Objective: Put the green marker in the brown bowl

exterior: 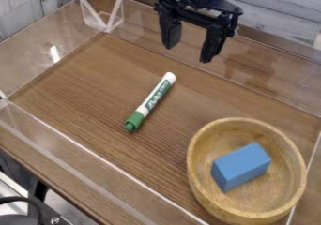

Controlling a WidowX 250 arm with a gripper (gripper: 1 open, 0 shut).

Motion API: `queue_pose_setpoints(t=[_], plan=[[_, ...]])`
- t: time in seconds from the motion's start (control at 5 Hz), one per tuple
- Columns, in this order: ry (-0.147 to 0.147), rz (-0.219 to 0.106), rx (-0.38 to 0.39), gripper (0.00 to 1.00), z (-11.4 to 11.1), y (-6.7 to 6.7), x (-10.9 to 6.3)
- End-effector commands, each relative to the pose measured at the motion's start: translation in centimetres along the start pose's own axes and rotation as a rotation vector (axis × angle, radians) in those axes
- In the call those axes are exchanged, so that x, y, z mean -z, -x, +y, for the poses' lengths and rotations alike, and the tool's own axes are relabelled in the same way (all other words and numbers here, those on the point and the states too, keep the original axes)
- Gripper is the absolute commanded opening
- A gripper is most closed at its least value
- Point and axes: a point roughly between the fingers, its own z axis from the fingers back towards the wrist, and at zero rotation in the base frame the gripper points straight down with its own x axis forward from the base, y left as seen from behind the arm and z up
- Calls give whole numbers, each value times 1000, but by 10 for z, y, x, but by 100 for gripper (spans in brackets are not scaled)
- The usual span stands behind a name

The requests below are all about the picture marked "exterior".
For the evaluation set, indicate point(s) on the blue foam block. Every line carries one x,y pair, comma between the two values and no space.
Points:
240,166

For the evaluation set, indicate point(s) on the clear acrylic corner bracket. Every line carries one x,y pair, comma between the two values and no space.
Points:
102,20

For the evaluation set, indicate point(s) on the brown wooden bowl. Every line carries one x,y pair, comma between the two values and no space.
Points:
266,199

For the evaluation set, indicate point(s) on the green and white marker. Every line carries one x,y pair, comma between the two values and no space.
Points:
145,108

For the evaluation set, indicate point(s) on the clear acrylic tray wall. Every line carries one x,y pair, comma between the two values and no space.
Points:
114,197

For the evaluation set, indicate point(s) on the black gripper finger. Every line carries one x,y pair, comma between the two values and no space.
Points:
171,27
213,43

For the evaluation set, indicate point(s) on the black metal table frame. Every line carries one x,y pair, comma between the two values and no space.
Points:
41,214

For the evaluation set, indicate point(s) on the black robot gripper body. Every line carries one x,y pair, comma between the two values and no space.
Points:
205,13

